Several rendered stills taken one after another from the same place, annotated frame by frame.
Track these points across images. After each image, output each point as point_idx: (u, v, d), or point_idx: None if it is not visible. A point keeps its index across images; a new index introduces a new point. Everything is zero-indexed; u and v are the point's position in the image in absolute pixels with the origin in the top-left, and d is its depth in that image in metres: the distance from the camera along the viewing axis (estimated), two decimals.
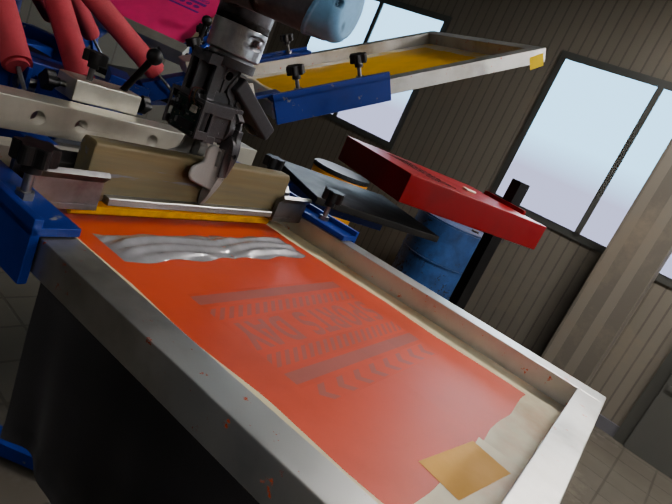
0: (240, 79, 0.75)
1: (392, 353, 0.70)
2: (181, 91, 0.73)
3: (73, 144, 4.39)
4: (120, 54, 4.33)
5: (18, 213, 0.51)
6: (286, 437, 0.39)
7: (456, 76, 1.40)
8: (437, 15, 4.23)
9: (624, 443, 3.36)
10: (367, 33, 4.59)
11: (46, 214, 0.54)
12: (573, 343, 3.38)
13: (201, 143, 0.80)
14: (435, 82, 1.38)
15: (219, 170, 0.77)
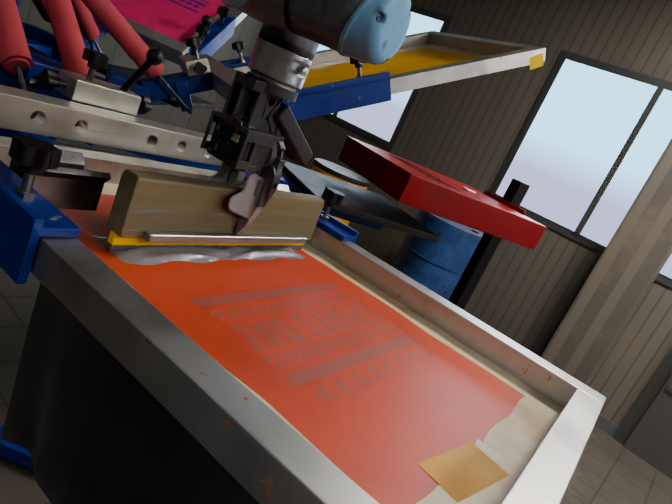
0: (282, 105, 0.71)
1: (391, 354, 0.70)
2: (221, 118, 0.70)
3: (73, 144, 4.39)
4: (120, 54, 4.33)
5: (18, 213, 0.51)
6: (286, 437, 0.39)
7: (456, 76, 1.40)
8: (437, 15, 4.23)
9: (624, 443, 3.36)
10: None
11: (46, 214, 0.54)
12: (573, 343, 3.38)
13: (239, 170, 0.76)
14: (435, 82, 1.38)
15: (258, 199, 0.74)
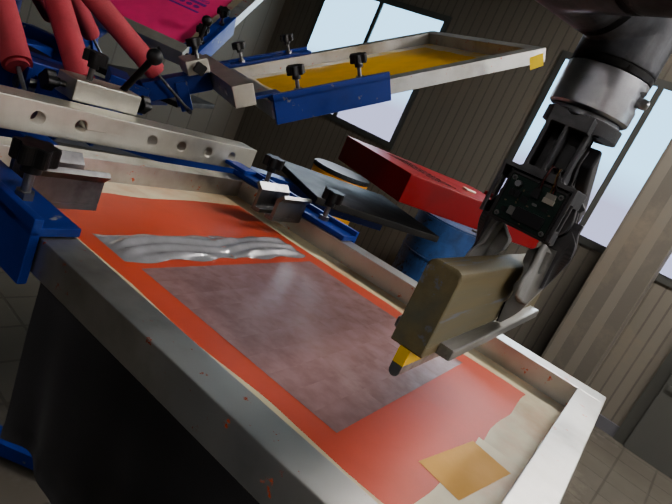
0: (592, 150, 0.51)
1: None
2: (516, 169, 0.50)
3: (73, 144, 4.39)
4: (120, 54, 4.33)
5: (18, 213, 0.51)
6: (286, 437, 0.39)
7: (456, 76, 1.40)
8: (437, 15, 4.23)
9: (624, 443, 3.36)
10: (367, 33, 4.59)
11: (46, 214, 0.54)
12: (573, 343, 3.38)
13: (507, 236, 0.56)
14: (435, 82, 1.38)
15: (544, 278, 0.54)
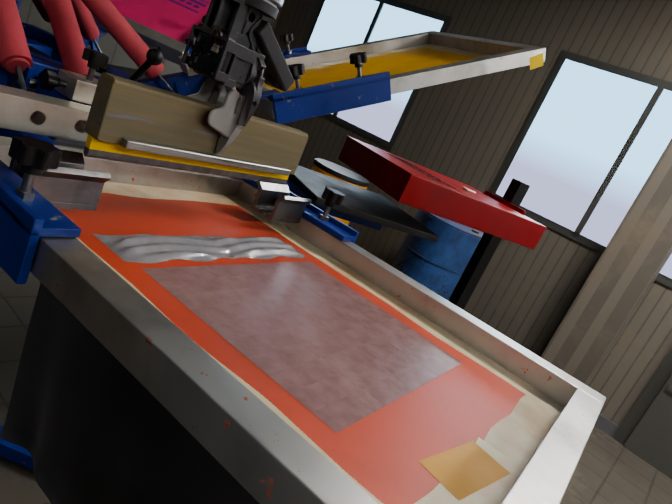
0: (262, 21, 0.72)
1: None
2: (202, 32, 0.71)
3: (73, 144, 4.39)
4: (120, 54, 4.33)
5: (18, 213, 0.51)
6: (286, 437, 0.39)
7: (456, 76, 1.40)
8: (437, 15, 4.23)
9: (624, 443, 3.36)
10: (367, 33, 4.59)
11: (46, 214, 0.54)
12: (573, 343, 3.38)
13: (220, 91, 0.77)
14: (435, 82, 1.38)
15: (239, 117, 0.75)
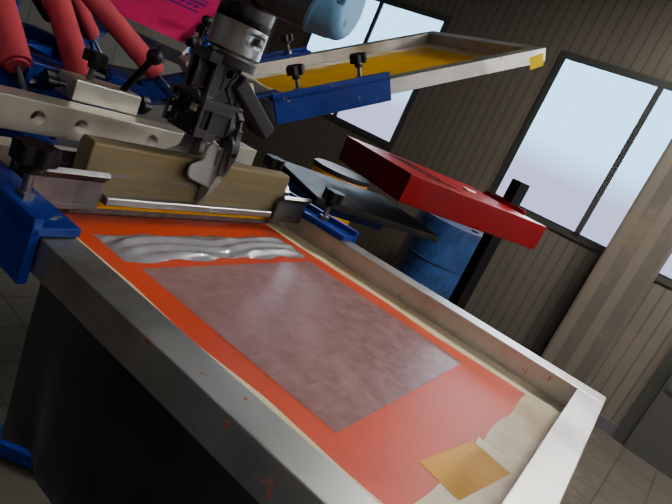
0: (240, 77, 0.75)
1: None
2: (181, 89, 0.73)
3: (73, 144, 4.39)
4: (120, 54, 4.33)
5: (18, 213, 0.51)
6: (286, 437, 0.39)
7: (456, 76, 1.40)
8: (437, 15, 4.23)
9: (624, 443, 3.36)
10: (367, 33, 4.59)
11: (46, 214, 0.54)
12: (573, 343, 3.38)
13: (201, 142, 0.79)
14: (435, 82, 1.38)
15: (218, 169, 0.77)
